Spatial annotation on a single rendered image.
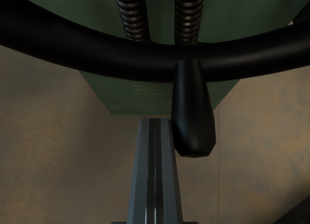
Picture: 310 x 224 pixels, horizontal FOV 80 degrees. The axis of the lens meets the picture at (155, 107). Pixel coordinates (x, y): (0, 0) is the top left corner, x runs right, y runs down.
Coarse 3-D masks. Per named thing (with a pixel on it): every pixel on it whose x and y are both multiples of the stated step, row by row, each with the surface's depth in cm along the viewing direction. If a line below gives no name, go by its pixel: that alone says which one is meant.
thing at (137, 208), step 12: (144, 120) 10; (144, 132) 9; (144, 144) 8; (144, 156) 8; (144, 168) 7; (132, 180) 7; (144, 180) 7; (132, 192) 7; (144, 192) 7; (132, 204) 6; (144, 204) 6; (132, 216) 6; (144, 216) 6
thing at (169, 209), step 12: (156, 120) 10; (168, 120) 10; (156, 132) 9; (168, 132) 9; (156, 144) 8; (168, 144) 8; (156, 156) 8; (168, 156) 8; (156, 168) 7; (168, 168) 7; (156, 180) 7; (168, 180) 7; (156, 192) 7; (168, 192) 7; (156, 204) 6; (168, 204) 6; (180, 204) 6; (156, 216) 6; (168, 216) 6; (180, 216) 6
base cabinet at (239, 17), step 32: (32, 0) 29; (64, 0) 28; (96, 0) 28; (160, 0) 28; (224, 0) 28; (256, 0) 28; (288, 0) 29; (160, 32) 35; (224, 32) 35; (256, 32) 35; (128, 96) 63; (160, 96) 63; (224, 96) 64
